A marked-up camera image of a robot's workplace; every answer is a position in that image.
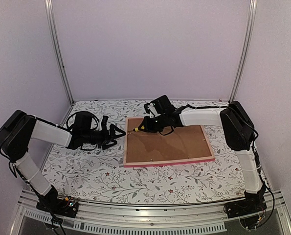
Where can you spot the aluminium corner post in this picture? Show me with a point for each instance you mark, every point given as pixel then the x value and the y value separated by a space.
pixel 245 48
pixel 57 51

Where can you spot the aluminium right corner post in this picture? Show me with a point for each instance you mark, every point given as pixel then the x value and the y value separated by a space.
pixel 245 48

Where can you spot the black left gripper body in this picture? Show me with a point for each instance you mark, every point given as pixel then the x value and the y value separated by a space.
pixel 93 138

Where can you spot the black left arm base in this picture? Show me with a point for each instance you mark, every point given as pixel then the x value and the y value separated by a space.
pixel 67 207

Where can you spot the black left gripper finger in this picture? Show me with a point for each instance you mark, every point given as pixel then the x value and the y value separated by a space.
pixel 108 144
pixel 116 132

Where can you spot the pink picture frame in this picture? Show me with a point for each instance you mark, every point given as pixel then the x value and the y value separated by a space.
pixel 186 145

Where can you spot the aluminium left corner post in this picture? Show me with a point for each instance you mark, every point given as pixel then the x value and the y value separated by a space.
pixel 57 51

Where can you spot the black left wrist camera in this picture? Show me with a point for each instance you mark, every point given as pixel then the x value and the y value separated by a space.
pixel 104 122

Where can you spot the floral patterned table mat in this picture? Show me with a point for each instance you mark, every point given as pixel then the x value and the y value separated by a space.
pixel 100 175

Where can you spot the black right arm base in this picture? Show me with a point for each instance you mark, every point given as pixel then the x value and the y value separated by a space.
pixel 253 203

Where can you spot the aluminium front rail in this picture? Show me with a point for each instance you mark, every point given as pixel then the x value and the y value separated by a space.
pixel 102 218

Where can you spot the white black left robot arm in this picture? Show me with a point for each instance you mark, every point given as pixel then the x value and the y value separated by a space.
pixel 18 132

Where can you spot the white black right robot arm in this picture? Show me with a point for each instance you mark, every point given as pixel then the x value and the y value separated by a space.
pixel 239 132

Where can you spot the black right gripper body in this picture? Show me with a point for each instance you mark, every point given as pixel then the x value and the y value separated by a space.
pixel 156 126

